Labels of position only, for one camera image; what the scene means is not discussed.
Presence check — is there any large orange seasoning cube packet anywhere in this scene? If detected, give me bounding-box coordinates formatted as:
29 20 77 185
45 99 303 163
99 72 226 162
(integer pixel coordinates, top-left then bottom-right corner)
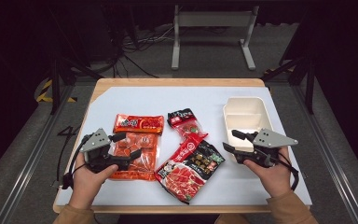
108 113 165 182

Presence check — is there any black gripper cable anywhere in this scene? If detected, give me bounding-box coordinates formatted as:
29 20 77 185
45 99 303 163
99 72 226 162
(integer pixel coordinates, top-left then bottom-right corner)
273 152 300 191
57 135 88 190

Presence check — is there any yellow black hazard tape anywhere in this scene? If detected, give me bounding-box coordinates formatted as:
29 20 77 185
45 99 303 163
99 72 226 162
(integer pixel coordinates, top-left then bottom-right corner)
36 78 77 104

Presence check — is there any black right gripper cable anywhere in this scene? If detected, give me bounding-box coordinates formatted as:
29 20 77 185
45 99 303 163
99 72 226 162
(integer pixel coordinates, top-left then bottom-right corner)
273 152 300 191

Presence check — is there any large black red soup packet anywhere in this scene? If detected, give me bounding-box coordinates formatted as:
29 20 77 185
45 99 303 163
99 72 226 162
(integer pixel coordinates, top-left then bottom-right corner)
154 133 227 205

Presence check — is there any grey metal stand frame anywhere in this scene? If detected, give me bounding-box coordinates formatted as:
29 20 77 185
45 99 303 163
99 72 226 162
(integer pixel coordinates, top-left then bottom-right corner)
171 4 260 71

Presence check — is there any person's left hand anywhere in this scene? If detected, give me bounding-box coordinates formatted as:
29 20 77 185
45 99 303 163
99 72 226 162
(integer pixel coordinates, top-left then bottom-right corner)
69 152 119 210

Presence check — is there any white divided plastic container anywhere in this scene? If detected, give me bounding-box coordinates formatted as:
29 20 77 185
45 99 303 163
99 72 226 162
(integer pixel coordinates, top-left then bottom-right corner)
223 96 282 163

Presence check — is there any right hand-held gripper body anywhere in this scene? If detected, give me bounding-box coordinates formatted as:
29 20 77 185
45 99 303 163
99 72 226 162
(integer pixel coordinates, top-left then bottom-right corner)
235 128 299 169

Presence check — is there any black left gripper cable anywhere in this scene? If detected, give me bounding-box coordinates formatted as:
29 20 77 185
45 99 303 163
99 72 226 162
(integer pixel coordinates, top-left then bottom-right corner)
57 135 88 190

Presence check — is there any bundle of floor cables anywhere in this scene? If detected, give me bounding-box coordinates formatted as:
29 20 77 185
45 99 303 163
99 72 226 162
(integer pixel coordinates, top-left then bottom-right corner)
105 24 175 78

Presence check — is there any black tripod stand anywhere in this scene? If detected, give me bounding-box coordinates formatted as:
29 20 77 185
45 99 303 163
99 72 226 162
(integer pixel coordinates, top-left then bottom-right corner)
262 46 317 115
48 46 104 116

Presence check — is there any small red black packet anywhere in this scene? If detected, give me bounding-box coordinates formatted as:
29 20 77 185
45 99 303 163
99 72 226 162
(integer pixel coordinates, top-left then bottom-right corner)
167 107 209 142

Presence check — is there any white table mat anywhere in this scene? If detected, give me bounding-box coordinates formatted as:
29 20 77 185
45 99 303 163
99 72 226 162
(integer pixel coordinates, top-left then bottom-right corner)
55 86 313 207

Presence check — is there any aluminium floor rail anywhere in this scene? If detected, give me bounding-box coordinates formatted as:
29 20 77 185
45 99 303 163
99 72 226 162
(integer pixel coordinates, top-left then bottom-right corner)
292 84 358 224
0 84 76 224

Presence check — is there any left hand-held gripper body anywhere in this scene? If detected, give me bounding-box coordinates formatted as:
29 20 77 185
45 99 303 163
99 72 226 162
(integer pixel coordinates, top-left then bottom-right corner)
79 128 132 174

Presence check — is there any person's right hand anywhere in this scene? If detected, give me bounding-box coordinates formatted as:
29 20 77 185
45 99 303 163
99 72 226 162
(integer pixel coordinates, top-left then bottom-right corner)
243 146 293 199

